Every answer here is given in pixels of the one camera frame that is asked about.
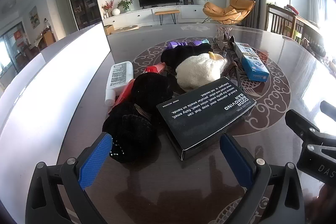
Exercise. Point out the wooden bench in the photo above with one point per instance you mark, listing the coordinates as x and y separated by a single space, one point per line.
166 12

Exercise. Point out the wooden side cabinet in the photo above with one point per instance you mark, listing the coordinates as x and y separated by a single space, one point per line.
48 36

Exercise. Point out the blue white ointment box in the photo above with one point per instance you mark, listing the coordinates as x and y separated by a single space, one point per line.
256 67

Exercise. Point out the black fuzzy cloth with tag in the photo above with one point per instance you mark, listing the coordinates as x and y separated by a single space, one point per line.
128 132

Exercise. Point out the wooden dining table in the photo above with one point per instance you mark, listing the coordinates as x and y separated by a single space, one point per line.
307 23

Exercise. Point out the low white panel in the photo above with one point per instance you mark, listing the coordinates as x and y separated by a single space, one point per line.
26 108

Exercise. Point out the cream knitted hat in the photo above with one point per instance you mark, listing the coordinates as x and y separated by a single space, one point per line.
199 70

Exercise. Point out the orange lounge chair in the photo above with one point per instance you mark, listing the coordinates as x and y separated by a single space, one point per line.
231 14

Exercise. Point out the white television cabinet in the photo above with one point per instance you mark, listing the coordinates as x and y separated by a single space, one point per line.
131 16

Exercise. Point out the black printed cardboard box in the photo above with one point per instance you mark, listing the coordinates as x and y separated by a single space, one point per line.
207 113

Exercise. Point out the white door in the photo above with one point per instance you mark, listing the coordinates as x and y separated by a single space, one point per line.
63 11

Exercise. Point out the white plastic bottle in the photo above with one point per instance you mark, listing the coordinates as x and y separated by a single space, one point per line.
119 77

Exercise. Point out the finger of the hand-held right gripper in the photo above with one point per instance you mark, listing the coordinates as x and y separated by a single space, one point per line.
328 108
299 123

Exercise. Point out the red flowers in vase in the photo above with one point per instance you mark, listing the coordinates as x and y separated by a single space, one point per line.
107 7

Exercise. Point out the wall painting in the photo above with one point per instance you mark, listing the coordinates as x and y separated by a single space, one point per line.
34 16

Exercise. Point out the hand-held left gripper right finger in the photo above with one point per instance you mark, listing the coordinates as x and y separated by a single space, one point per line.
235 158

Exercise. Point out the red snack packet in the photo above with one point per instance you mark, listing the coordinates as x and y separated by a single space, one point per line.
155 68

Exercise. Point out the tall white panel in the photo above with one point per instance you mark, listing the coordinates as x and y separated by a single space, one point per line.
86 43

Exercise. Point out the dark patterned desktop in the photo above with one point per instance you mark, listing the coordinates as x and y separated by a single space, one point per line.
157 187

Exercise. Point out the wooden dining chair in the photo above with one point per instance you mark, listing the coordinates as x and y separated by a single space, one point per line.
275 19

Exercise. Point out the purple packet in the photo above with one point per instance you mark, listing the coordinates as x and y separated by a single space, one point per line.
174 44

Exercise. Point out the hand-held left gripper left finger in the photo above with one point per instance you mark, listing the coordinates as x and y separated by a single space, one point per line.
95 161

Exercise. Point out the leafy green potted plant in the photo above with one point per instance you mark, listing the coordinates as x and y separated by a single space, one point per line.
125 3

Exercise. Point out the round white vase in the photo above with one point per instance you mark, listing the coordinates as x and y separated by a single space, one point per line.
116 12

